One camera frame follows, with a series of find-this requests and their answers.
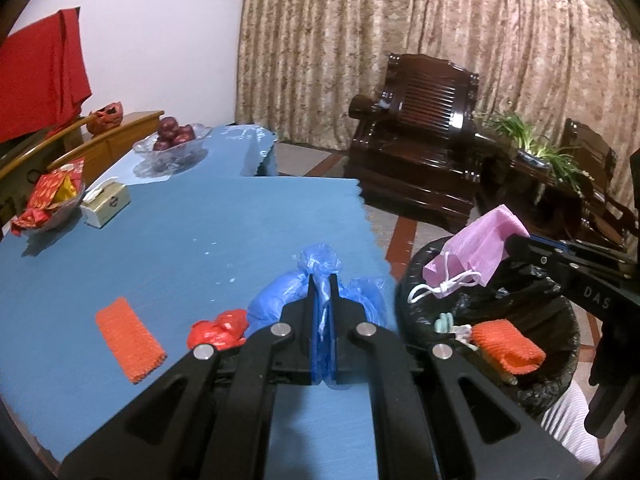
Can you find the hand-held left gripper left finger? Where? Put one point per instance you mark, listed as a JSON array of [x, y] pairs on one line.
[[250, 360]]

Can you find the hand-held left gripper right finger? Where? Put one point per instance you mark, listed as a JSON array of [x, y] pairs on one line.
[[400, 370]]

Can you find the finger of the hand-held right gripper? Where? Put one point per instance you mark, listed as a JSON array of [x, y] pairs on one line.
[[590, 255], [550, 265]]

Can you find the bin with black liner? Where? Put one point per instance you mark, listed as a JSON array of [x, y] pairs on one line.
[[550, 310]]

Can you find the green glove with white cuff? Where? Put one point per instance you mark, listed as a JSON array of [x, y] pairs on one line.
[[445, 324]]

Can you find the blue plastic bag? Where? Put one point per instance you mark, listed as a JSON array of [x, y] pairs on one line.
[[280, 295]]

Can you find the pink face mask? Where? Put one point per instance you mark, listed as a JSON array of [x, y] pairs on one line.
[[480, 245]]

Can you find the white ribbed trash bin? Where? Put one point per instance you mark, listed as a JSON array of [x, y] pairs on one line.
[[572, 425]]

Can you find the large orange foam net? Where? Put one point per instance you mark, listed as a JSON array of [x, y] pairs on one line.
[[507, 349]]

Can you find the red plastic bag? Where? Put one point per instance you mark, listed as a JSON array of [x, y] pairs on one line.
[[220, 330]]

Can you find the dark wooden side table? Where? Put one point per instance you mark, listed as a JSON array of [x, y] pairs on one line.
[[520, 195]]

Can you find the dark wooden armchair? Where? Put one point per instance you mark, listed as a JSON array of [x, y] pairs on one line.
[[595, 170], [415, 135]]

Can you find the green potted plant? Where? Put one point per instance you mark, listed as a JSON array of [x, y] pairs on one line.
[[540, 152]]

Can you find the small orange foam net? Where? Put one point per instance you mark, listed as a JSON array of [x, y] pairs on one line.
[[129, 340]]

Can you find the tissue box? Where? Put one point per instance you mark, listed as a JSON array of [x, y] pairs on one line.
[[106, 205]]

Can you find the glass fruit bowl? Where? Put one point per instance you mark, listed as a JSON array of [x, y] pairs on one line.
[[170, 157]]

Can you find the clear plastic sheet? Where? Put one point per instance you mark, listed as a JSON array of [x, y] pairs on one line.
[[247, 134]]

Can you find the red apple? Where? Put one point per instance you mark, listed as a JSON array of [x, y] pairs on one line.
[[168, 124], [161, 145], [186, 131], [176, 139]]

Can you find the glass snack bowl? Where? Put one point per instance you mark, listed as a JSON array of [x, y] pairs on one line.
[[62, 212]]

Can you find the pile of red snack packets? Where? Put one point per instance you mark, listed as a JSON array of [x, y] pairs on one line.
[[50, 192]]

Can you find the patterned beige curtain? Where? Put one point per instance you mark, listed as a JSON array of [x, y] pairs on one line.
[[400, 20]]

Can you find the red cloth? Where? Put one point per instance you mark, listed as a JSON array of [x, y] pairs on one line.
[[40, 75]]

